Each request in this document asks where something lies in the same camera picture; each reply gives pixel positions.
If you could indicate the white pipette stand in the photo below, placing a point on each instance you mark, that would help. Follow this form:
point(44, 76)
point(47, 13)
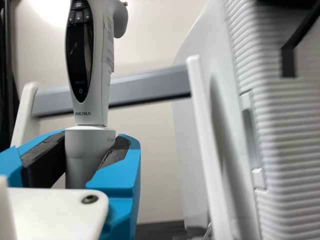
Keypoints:
point(200, 120)

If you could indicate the white box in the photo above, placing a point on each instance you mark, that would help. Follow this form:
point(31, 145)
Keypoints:
point(183, 155)

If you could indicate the white incubator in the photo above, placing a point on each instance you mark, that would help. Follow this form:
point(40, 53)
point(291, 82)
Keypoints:
point(287, 150)

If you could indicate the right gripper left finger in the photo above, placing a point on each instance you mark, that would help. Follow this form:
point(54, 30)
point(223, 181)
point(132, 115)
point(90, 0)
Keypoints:
point(15, 165)

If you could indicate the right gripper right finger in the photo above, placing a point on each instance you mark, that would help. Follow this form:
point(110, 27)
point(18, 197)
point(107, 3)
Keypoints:
point(125, 180)

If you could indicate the pipette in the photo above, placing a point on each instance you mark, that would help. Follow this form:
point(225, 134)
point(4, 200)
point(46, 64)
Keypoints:
point(86, 140)

